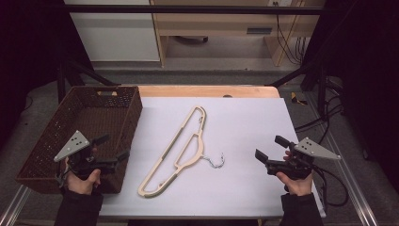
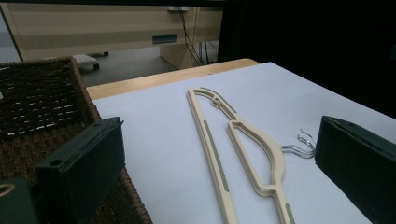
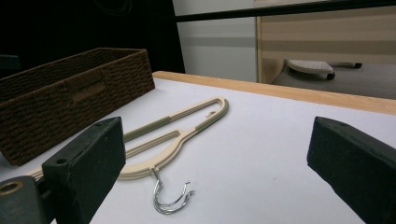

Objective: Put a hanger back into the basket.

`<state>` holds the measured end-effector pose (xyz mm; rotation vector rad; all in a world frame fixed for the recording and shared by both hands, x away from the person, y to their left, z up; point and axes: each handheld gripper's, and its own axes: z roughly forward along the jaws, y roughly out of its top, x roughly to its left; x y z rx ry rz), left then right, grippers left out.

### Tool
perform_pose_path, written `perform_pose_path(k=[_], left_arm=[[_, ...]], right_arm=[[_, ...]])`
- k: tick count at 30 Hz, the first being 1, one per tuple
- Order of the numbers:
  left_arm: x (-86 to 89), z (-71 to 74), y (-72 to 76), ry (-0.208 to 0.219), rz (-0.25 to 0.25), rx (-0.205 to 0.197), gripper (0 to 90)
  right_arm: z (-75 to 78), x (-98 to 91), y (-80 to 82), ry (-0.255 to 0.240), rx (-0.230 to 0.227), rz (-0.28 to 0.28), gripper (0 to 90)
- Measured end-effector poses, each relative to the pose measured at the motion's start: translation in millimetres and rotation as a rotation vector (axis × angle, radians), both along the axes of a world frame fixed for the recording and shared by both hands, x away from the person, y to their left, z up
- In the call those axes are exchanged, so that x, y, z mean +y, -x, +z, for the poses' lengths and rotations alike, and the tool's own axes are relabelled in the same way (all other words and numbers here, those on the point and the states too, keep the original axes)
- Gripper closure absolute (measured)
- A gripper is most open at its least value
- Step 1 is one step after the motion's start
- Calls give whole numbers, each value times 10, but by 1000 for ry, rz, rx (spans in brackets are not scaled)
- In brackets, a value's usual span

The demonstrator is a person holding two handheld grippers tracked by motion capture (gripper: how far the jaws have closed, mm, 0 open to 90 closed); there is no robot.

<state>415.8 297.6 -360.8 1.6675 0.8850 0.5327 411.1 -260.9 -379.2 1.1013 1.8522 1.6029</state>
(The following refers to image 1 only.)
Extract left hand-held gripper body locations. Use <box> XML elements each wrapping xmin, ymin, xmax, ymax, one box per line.
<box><xmin>54</xmin><ymin>130</ymin><xmax>119</xmax><ymax>181</ymax></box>

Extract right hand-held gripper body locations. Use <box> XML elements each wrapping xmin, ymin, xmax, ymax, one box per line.
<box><xmin>265</xmin><ymin>137</ymin><xmax>343</xmax><ymax>181</ymax></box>

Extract brown wicker basket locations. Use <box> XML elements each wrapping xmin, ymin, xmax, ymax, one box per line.
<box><xmin>15</xmin><ymin>85</ymin><xmax>144</xmax><ymax>195</ymax></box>

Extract person's right hand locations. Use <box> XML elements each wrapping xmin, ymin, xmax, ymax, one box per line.
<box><xmin>276</xmin><ymin>171</ymin><xmax>315</xmax><ymax>198</ymax></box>

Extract person's left hand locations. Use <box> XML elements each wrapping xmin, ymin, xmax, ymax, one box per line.
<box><xmin>63</xmin><ymin>158</ymin><xmax>102</xmax><ymax>196</ymax></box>

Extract white table mat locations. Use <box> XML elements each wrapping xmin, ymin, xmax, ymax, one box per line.
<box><xmin>98</xmin><ymin>96</ymin><xmax>327</xmax><ymax>219</ymax></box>

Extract yellow black tool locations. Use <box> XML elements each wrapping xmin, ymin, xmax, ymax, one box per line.
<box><xmin>290</xmin><ymin>91</ymin><xmax>309</xmax><ymax>106</ymax></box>

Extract black curtain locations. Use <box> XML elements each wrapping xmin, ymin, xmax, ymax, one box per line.
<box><xmin>0</xmin><ymin>0</ymin><xmax>95</xmax><ymax>150</ymax></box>
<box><xmin>300</xmin><ymin>0</ymin><xmax>399</xmax><ymax>193</ymax></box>

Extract white cabinet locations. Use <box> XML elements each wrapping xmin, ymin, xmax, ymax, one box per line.
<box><xmin>64</xmin><ymin>0</ymin><xmax>161</xmax><ymax>63</ymax></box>

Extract light wooden desk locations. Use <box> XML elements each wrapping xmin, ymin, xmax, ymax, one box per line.
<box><xmin>150</xmin><ymin>0</ymin><xmax>326</xmax><ymax>68</ymax></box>

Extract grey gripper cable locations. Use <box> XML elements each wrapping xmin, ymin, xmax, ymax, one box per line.
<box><xmin>56</xmin><ymin>163</ymin><xmax>70</xmax><ymax>188</ymax></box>

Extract black floor cables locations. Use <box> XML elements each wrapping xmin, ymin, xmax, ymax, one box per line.
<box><xmin>295</xmin><ymin>76</ymin><xmax>345</xmax><ymax>146</ymax></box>

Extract aluminium rail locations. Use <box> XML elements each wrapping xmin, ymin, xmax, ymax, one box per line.
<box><xmin>0</xmin><ymin>185</ymin><xmax>32</xmax><ymax>226</ymax></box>
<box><xmin>305</xmin><ymin>93</ymin><xmax>379</xmax><ymax>226</ymax></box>

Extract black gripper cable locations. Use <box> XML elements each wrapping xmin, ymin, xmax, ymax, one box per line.
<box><xmin>311</xmin><ymin>166</ymin><xmax>350</xmax><ymax>208</ymax></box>

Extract black frame strut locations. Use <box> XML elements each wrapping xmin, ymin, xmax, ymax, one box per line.
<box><xmin>266</xmin><ymin>60</ymin><xmax>327</xmax><ymax>118</ymax></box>
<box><xmin>56</xmin><ymin>58</ymin><xmax>120</xmax><ymax>104</ymax></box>

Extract black hanging cables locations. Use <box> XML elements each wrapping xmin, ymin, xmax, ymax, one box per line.
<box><xmin>275</xmin><ymin>2</ymin><xmax>307</xmax><ymax>66</ymax></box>

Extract black horizontal frame bar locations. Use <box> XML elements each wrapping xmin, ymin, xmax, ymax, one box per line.
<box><xmin>62</xmin><ymin>4</ymin><xmax>327</xmax><ymax>16</ymax></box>

